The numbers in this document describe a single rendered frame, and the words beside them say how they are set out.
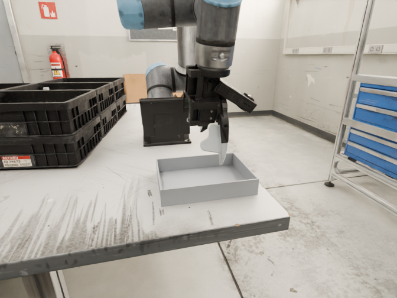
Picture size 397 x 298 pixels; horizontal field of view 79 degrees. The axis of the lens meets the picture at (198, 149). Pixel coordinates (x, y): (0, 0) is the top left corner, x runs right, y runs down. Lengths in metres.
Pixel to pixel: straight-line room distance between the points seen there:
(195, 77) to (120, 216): 0.38
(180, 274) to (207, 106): 1.07
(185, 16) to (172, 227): 0.45
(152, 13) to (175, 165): 0.47
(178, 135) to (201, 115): 0.56
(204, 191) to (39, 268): 0.39
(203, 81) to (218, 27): 0.10
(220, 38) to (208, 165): 0.49
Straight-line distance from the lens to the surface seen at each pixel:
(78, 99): 0.95
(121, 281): 1.45
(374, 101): 2.08
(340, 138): 2.27
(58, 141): 0.91
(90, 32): 4.13
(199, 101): 0.50
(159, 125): 1.04
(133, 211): 0.65
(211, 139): 0.52
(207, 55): 0.47
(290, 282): 1.47
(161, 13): 0.55
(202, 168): 0.84
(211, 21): 0.46
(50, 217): 0.71
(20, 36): 4.35
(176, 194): 0.64
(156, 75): 1.14
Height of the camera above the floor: 1.07
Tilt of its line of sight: 21 degrees down
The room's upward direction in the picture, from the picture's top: straight up
